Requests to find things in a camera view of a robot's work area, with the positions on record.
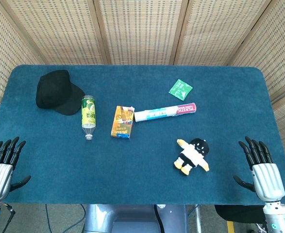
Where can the clear bottle with green label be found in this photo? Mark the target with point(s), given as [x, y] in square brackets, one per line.
[89, 114]

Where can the plastic food wrap roll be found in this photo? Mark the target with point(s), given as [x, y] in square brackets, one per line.
[164, 112]

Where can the woven bamboo folding screen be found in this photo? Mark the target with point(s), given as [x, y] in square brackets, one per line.
[142, 31]

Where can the green square sachet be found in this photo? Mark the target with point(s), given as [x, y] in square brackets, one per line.
[180, 89]

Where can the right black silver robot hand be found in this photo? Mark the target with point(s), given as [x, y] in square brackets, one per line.
[268, 180]

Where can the black white plush toy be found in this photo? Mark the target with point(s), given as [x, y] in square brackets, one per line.
[192, 155]

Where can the orange and blue carton box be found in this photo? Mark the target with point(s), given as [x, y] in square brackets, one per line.
[121, 123]

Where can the metal table leg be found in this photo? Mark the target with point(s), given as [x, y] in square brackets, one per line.
[198, 218]

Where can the blue felt table cover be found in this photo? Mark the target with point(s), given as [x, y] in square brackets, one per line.
[142, 174]

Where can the grey robot torso base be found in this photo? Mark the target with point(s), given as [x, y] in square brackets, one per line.
[132, 218]

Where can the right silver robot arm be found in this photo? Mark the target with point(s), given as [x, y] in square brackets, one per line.
[278, 217]

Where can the black baseball cap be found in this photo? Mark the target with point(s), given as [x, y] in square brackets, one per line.
[55, 89]

